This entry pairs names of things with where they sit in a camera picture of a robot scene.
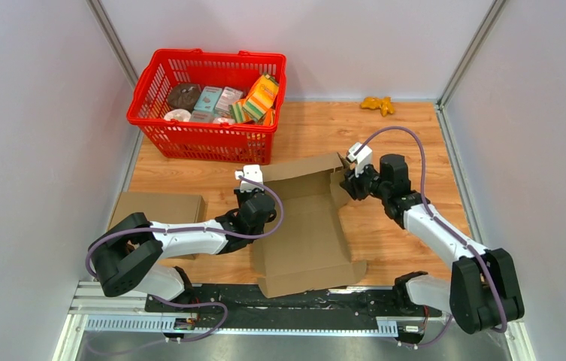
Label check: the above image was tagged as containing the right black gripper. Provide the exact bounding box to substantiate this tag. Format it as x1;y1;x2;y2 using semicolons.
338;159;388;202

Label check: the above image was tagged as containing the cardboard sheet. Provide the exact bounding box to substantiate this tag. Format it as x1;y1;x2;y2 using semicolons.
251;153;367;299

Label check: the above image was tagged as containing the cardboard box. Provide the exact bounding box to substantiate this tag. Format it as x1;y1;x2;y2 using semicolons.
108;191;208;261

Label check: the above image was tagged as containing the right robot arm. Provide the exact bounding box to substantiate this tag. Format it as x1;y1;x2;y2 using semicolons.
340;152;525;334

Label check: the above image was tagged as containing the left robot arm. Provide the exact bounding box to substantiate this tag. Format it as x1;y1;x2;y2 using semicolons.
86;187;284;312

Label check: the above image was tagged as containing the grey pink small box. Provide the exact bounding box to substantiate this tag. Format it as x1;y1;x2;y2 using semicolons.
214;86;244;117

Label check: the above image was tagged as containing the teal small box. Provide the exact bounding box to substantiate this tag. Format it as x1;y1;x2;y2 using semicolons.
194;86;222;113

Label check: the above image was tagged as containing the yellow toy figure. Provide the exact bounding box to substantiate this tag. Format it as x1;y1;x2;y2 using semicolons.
360;97;395;117

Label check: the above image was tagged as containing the green striped sponge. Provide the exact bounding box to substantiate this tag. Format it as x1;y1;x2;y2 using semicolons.
229;99;252;123

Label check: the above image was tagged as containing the striped sponge pack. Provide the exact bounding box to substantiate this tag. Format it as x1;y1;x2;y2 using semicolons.
242;73;280;121

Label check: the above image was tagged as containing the red plastic basket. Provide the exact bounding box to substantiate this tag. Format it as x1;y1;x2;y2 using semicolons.
127;49;286;165

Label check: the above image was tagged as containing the white round container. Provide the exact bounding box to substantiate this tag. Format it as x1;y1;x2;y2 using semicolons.
164;108;192;122

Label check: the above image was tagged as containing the brown round packet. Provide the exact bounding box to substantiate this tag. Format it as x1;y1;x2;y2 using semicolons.
166;83;201;111

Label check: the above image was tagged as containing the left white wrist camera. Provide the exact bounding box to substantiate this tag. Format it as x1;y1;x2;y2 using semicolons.
235;165;264;193

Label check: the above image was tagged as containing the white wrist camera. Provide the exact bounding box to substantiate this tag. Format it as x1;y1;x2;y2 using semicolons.
235;165;264;193
344;142;373;177

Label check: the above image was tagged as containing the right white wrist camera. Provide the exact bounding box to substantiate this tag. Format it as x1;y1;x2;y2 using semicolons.
344;142;373;177

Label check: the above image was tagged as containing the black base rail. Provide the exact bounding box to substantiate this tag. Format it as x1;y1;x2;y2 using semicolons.
71;283;518;337

